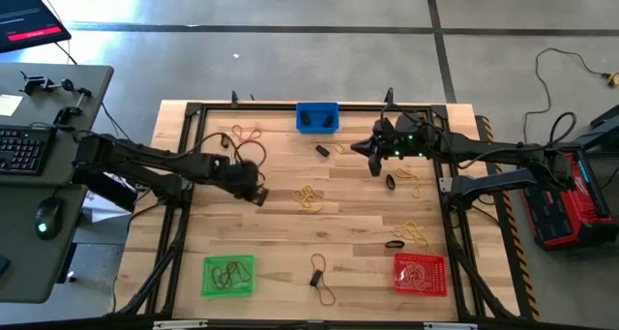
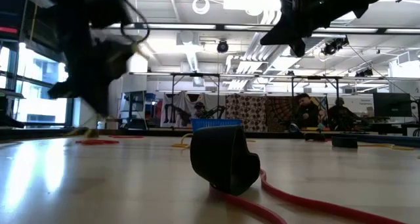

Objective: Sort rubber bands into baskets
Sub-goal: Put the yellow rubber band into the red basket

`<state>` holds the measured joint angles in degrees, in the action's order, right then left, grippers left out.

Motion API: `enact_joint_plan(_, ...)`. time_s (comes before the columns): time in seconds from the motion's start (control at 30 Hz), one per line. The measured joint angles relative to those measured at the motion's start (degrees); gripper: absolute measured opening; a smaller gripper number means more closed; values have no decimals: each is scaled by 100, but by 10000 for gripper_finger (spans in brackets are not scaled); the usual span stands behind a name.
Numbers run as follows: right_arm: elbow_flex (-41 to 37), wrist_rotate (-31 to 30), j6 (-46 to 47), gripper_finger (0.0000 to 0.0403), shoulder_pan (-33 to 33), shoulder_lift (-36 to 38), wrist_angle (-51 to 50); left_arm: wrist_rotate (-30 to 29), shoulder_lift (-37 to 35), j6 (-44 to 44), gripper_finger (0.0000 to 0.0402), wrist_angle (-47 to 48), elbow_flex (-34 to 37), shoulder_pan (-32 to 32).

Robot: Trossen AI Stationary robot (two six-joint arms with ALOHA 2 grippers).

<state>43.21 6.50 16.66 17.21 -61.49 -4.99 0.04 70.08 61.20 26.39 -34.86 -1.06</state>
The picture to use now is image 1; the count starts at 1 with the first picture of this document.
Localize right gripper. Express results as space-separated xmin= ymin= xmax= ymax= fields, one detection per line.
xmin=350 ymin=112 xmax=436 ymax=177

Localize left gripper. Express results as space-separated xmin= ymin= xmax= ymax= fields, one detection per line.
xmin=215 ymin=155 xmax=270 ymax=206

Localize yellow rubber band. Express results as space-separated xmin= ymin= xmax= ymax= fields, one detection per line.
xmin=402 ymin=261 xmax=427 ymax=292
xmin=309 ymin=139 xmax=347 ymax=156
xmin=391 ymin=220 xmax=436 ymax=256
xmin=291 ymin=184 xmax=325 ymax=215
xmin=395 ymin=167 xmax=423 ymax=199

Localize red plastic basket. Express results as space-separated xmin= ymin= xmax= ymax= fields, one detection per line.
xmin=392 ymin=252 xmax=449 ymax=298

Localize blue plastic basket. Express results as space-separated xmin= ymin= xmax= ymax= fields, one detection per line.
xmin=295 ymin=102 xmax=340 ymax=135

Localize green plastic basket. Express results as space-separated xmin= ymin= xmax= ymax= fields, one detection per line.
xmin=200 ymin=254 xmax=256 ymax=299

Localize black binder clip with band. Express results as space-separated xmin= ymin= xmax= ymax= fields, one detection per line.
xmin=309 ymin=252 xmax=338 ymax=307

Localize white papers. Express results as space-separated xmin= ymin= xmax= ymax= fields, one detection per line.
xmin=80 ymin=171 xmax=136 ymax=225

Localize yellow black hazard strip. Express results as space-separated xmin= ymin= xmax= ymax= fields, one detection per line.
xmin=476 ymin=114 xmax=542 ymax=322

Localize red black tool case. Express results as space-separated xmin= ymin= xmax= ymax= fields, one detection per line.
xmin=520 ymin=148 xmax=618 ymax=252

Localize black computer mouse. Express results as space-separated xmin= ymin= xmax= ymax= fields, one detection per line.
xmin=34 ymin=196 xmax=66 ymax=241

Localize grey desk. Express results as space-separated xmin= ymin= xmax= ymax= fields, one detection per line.
xmin=0 ymin=183 xmax=89 ymax=305
xmin=0 ymin=62 xmax=115 ymax=186

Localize dark blue stand leg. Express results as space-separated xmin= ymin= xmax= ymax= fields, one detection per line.
xmin=574 ymin=103 xmax=619 ymax=152

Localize black keyboard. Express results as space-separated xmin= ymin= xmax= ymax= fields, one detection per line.
xmin=0 ymin=125 xmax=57 ymax=177

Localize pale sticky note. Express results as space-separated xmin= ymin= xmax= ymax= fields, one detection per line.
xmin=0 ymin=94 xmax=24 ymax=118

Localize black monitor red bar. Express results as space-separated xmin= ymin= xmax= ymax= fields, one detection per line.
xmin=0 ymin=0 xmax=73 ymax=54

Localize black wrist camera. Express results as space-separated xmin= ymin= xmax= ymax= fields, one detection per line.
xmin=372 ymin=117 xmax=397 ymax=145

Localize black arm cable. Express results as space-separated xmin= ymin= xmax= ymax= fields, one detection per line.
xmin=548 ymin=110 xmax=577 ymax=147
xmin=171 ymin=132 xmax=268 ymax=182

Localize black aluminium table frame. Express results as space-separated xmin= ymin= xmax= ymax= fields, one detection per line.
xmin=113 ymin=101 xmax=521 ymax=321

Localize silver edge bracket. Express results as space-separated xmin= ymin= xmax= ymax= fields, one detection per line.
xmin=152 ymin=319 xmax=210 ymax=330
xmin=423 ymin=321 xmax=479 ymax=330

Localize black floor cable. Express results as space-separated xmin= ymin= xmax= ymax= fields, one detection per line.
xmin=523 ymin=46 xmax=608 ymax=145

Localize black desk clamp mount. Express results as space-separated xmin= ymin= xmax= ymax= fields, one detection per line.
xmin=52 ymin=87 xmax=94 ymax=129
xmin=19 ymin=71 xmax=76 ymax=97

